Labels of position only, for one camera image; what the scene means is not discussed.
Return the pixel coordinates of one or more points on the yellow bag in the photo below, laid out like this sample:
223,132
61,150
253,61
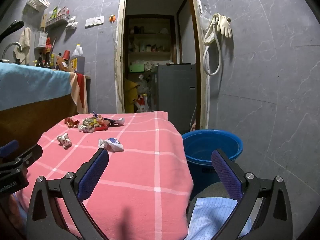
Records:
130,95

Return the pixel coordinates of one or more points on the light blue towel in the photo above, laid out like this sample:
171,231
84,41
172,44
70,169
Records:
32,85

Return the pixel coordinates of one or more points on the large oil bottle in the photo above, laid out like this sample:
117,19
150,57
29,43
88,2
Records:
77,61

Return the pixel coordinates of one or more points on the clear hanging plastic bag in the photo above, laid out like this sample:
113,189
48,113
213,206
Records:
204,17

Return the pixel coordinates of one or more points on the cream rubber glove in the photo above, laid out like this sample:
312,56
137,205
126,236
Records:
225,25
210,33

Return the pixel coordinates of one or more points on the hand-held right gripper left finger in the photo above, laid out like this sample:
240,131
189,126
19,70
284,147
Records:
93,175

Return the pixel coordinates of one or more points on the metal faucet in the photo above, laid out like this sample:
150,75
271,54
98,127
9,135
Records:
11,45

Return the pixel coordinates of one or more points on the wooden shelf unit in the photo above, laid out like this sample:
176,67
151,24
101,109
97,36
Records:
150,37

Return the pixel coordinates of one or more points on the white plastic wall basket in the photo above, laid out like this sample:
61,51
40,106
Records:
37,2

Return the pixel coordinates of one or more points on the brown packet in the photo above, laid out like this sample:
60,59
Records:
62,63

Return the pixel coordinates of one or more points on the silver gold crumpled wrapper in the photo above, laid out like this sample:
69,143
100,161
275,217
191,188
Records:
86,124

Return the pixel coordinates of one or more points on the person's leg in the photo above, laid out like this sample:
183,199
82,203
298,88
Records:
212,215

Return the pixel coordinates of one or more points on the metal wall shelf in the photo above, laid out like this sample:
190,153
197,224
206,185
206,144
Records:
57,20

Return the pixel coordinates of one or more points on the beige hanging towel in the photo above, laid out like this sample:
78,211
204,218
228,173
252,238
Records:
23,45

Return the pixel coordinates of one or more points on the green box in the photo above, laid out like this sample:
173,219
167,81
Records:
137,68

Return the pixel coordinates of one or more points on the red kitchen utensil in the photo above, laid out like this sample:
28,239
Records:
48,45

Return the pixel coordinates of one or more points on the blue plastic bucket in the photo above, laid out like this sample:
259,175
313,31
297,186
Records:
200,160

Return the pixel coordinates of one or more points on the door frame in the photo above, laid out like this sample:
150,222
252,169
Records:
120,55

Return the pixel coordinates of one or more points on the pink checked cloth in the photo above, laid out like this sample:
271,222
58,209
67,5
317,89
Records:
140,167

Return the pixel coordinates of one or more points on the pink white packet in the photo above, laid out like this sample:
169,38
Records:
63,11

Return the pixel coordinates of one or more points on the pink printed crumpled wrapper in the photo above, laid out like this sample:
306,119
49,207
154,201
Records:
100,119

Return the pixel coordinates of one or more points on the wooden cabinet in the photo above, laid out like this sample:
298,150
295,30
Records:
37,120

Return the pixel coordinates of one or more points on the grey cabinet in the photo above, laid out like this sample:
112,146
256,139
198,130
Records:
175,92

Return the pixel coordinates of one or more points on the wooden board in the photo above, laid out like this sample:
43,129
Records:
43,22

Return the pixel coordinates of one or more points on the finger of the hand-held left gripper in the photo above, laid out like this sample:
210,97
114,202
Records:
31,154
8,148

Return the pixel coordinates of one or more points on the white purple crumpled wrapper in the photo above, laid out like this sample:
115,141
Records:
119,121

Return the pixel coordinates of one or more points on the clear plastic bags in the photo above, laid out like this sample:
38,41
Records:
144,86

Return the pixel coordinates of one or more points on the dark curved bar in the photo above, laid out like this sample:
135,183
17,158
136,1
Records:
11,27

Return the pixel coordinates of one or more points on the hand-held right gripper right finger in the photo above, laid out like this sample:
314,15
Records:
226,175

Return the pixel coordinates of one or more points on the white wall socket plate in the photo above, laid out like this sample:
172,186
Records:
95,21

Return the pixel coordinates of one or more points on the red white plastic bag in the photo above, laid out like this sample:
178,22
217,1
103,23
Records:
142,103

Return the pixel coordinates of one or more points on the red yellow wrapper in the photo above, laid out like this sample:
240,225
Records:
71,122

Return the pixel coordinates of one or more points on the green yellow packet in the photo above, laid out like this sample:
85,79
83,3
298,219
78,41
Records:
54,13

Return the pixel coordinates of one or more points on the orange wall hook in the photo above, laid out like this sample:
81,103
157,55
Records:
112,18

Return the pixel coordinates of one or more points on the red cup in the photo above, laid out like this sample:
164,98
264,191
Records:
66,55

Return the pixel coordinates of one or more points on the metal utensil holder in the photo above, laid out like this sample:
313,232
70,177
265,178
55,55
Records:
40,40

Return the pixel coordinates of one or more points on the white red crumpled wrapper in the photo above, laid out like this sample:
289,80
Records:
64,140

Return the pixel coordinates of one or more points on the orange red striped towel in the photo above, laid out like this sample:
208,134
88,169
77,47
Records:
79,92

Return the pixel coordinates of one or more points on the white blue wrapper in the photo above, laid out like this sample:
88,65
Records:
113,145

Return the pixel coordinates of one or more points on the white crumpled plastic bag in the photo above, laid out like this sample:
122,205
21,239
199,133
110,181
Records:
71,22

